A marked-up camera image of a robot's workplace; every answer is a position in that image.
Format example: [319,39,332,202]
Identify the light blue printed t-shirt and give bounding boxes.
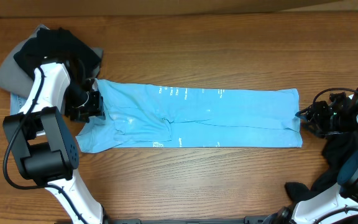
[76,80,303,153]

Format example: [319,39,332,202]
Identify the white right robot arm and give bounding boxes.
[264,88,358,223]

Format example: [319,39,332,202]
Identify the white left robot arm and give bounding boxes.
[2,57,109,223]

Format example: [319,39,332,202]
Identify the black clothes pile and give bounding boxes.
[284,129,358,224]

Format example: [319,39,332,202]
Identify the folded blue jeans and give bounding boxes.
[10,93,27,115]

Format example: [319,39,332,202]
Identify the folded black garment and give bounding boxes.
[14,28,101,91]

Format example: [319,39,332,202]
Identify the folded grey garment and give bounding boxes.
[0,24,104,100]

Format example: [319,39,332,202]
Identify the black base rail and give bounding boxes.
[103,213,277,224]

